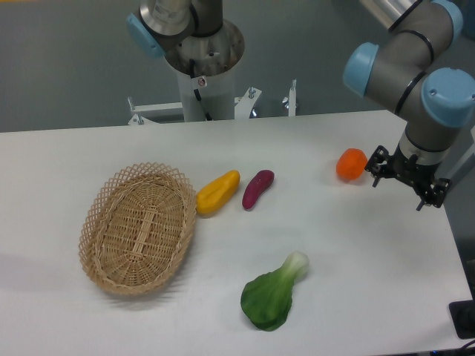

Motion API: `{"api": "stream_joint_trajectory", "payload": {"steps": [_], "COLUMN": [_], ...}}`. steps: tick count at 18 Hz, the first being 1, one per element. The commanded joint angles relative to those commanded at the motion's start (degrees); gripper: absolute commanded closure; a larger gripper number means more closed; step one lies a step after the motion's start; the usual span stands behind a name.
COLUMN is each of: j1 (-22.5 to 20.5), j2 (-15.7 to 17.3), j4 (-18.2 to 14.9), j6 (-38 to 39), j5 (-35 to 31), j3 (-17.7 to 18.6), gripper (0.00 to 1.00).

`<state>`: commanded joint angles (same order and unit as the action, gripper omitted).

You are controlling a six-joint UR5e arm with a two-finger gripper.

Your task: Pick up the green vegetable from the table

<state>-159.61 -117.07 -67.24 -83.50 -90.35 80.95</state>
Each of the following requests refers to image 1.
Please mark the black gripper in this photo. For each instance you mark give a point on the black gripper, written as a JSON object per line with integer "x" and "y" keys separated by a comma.
{"x": 431, "y": 191}

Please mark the green bok choy vegetable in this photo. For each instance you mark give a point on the green bok choy vegetable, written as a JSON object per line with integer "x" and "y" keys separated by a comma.
{"x": 266, "y": 301}

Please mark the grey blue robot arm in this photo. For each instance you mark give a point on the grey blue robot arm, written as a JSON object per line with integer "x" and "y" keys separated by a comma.
{"x": 203, "y": 49}

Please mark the yellow pepper vegetable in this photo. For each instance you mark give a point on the yellow pepper vegetable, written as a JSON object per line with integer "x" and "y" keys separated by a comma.
{"x": 217, "y": 193}

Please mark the orange round fruit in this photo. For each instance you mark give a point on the orange round fruit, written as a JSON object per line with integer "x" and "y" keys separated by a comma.
{"x": 351, "y": 164}

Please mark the black device at table edge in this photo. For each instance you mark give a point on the black device at table edge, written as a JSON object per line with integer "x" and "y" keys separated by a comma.
{"x": 462, "y": 314}

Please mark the purple sweet potato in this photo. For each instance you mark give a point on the purple sweet potato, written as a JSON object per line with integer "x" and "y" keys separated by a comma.
{"x": 256, "y": 187}

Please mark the woven wicker basket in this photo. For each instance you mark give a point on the woven wicker basket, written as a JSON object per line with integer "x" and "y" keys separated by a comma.
{"x": 138, "y": 229}

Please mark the white table leg frame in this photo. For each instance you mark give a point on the white table leg frame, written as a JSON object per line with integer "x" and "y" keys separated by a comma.
{"x": 460, "y": 160}

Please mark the white metal base frame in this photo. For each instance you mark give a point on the white metal base frame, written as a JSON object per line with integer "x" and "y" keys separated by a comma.
{"x": 245, "y": 108}

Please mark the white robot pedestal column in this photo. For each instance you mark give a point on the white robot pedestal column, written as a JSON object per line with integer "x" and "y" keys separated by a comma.
{"x": 207, "y": 98}

